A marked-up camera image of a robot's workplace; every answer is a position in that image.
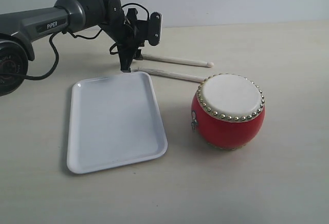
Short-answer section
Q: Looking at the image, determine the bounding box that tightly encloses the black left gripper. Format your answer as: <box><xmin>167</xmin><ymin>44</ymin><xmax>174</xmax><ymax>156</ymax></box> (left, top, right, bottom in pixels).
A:
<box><xmin>99</xmin><ymin>7</ymin><xmax>149</xmax><ymax>72</ymax></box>

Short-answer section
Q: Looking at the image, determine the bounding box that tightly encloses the wooden drumstick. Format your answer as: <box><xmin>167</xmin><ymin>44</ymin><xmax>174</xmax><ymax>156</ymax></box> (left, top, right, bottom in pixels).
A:
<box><xmin>133</xmin><ymin>67</ymin><xmax>207</xmax><ymax>83</ymax></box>
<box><xmin>138</xmin><ymin>54</ymin><xmax>214</xmax><ymax>68</ymax></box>

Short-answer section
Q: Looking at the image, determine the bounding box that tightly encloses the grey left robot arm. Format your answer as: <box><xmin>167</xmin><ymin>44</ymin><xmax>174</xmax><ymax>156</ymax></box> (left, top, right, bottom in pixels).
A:
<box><xmin>1</xmin><ymin>0</ymin><xmax>151</xmax><ymax>96</ymax></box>

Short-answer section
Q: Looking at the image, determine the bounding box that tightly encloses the small red drum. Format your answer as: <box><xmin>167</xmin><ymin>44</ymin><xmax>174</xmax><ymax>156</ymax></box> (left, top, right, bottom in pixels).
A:
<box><xmin>191</xmin><ymin>73</ymin><xmax>266</xmax><ymax>150</ymax></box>

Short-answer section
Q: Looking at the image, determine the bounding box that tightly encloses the white rectangular plastic tray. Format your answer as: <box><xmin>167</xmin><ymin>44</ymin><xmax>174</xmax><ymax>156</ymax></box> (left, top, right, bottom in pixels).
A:
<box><xmin>66</xmin><ymin>72</ymin><xmax>168</xmax><ymax>174</ymax></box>

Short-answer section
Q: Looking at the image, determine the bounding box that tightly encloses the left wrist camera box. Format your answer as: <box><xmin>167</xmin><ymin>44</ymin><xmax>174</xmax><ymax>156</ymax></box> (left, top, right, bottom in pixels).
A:
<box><xmin>147</xmin><ymin>12</ymin><xmax>162</xmax><ymax>46</ymax></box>

